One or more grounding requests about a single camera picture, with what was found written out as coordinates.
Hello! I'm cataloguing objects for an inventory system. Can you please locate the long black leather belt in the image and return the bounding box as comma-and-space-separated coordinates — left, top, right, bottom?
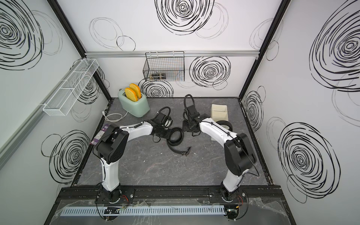
166, 127, 191, 156

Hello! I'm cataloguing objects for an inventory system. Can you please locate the cream divided storage organizer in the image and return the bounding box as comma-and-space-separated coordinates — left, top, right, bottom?
211, 104, 229, 122

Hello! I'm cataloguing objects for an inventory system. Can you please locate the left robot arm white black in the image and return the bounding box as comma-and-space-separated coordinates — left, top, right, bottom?
95, 112, 173, 203

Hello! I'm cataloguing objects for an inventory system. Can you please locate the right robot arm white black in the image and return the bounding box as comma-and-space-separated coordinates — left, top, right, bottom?
183, 105, 257, 202

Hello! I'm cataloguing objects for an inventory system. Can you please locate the mint green toaster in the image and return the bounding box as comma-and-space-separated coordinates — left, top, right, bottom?
118, 89, 150, 118

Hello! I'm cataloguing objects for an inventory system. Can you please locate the rear yellow toast slice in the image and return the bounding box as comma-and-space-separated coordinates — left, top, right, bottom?
129, 83, 142, 99

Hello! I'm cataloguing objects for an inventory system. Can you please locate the yellow toast slice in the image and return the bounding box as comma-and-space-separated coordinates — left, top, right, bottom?
129, 83, 142, 99
125, 88, 138, 102

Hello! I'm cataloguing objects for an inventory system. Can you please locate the front yellow toast slice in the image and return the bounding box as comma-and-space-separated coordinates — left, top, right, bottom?
125, 88, 138, 102

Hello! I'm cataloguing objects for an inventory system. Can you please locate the dark item in basket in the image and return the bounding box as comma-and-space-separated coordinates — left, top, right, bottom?
148, 73, 167, 80

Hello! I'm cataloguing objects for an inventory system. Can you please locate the purple snack packet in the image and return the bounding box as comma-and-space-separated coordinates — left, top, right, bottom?
91, 124, 109, 145

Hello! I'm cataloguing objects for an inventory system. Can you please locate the white toaster power cord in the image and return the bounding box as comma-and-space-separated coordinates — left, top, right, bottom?
101, 110, 128, 123

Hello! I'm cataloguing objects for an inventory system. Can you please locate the black wire wall basket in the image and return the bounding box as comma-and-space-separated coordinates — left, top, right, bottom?
142, 51, 185, 82

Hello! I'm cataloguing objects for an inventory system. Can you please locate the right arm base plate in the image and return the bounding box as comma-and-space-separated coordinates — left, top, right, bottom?
209, 186, 248, 203

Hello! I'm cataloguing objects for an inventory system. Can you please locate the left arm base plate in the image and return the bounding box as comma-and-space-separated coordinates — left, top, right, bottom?
95, 186, 135, 204

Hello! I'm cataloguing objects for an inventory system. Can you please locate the slotted grey cable duct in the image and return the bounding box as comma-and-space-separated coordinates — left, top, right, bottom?
60, 205, 226, 217

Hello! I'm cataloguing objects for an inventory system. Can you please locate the white mesh wall shelf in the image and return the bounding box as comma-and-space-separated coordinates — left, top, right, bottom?
43, 59, 99, 116

